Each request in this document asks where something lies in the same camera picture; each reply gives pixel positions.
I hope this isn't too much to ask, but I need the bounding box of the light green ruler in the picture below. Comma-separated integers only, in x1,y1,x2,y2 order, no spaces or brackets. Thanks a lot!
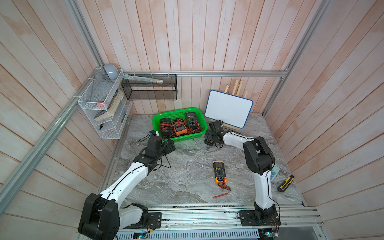
124,74,163,84

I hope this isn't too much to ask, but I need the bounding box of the blue framed whiteboard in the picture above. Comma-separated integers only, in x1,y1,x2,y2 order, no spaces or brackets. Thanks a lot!
204,89,255,130

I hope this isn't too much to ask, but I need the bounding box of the orange multimeter green face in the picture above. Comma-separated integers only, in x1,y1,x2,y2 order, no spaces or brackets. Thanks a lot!
173,122,188,136

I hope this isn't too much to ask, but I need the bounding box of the dark green multimeter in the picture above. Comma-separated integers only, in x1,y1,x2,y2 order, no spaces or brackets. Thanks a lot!
160,118,173,138

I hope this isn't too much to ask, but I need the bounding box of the book on shelf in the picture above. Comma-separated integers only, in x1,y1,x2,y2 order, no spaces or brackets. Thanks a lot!
94,89,124,122

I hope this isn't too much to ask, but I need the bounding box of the light blue calculator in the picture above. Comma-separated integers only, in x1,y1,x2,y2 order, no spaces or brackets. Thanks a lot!
270,165,280,182

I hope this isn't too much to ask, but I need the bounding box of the grey computer mouse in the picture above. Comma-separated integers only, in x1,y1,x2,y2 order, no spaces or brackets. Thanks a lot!
104,64,119,82

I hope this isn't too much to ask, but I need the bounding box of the green plastic basket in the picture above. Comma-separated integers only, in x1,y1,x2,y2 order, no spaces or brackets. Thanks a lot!
152,108,208,142

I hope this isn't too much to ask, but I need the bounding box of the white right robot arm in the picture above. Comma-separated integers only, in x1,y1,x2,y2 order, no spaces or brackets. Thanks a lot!
205,121,281,227

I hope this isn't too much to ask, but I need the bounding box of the red black multimeter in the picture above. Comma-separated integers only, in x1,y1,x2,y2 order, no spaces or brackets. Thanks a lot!
188,127,203,135

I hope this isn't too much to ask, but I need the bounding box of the wooden easel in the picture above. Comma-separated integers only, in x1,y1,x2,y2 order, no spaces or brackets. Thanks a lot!
209,79,249,138

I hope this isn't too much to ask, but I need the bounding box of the yellow multimeter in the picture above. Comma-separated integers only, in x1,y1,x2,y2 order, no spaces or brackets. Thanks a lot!
213,160,232,199

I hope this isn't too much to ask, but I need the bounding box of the yellow black utility knife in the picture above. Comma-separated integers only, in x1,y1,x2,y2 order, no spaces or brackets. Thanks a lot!
277,175,295,193

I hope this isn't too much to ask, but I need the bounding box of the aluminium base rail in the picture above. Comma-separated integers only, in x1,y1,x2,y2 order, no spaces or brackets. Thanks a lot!
76,203,325,240

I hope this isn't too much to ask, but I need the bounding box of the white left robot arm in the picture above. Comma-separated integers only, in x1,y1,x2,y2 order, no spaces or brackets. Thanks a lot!
78,136,176,240

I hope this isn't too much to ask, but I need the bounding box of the small black multimeter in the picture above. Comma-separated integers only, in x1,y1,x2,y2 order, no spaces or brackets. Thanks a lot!
204,132,214,146

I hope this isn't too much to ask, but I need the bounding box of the white wire shelf rack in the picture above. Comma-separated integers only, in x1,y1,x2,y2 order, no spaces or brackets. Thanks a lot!
78,67,132,140

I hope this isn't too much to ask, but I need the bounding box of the black mesh wall basket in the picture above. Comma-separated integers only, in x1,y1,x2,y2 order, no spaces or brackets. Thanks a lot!
121,73,178,101

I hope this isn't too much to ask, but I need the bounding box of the green horizontal multimeter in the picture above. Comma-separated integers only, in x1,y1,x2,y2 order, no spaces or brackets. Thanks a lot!
185,112,199,130

